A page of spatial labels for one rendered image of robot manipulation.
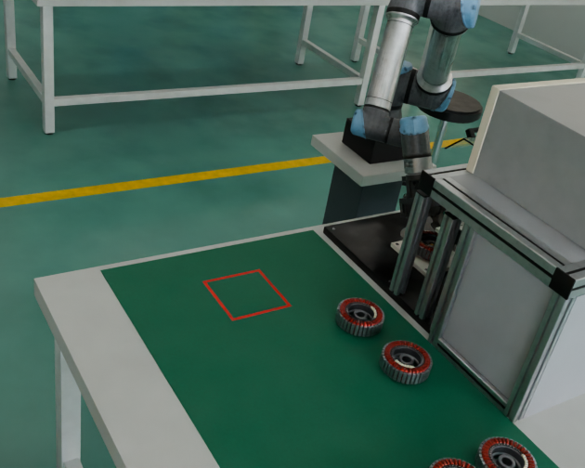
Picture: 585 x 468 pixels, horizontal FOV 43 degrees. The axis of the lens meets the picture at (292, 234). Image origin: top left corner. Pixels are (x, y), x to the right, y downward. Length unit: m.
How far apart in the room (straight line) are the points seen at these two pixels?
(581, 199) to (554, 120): 0.17
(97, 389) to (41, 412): 1.02
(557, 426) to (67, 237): 2.25
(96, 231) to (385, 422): 2.08
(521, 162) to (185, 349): 0.81
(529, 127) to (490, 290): 0.34
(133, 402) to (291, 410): 0.31
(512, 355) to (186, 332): 0.69
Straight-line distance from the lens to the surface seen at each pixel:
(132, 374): 1.54
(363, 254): 1.97
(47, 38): 3.98
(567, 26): 7.66
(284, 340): 1.66
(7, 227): 3.39
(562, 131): 1.56
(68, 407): 1.98
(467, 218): 1.59
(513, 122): 1.63
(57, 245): 3.26
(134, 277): 1.80
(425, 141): 1.99
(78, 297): 1.73
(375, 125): 2.08
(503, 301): 1.59
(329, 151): 2.57
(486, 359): 1.67
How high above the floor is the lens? 1.81
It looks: 31 degrees down
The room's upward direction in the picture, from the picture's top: 10 degrees clockwise
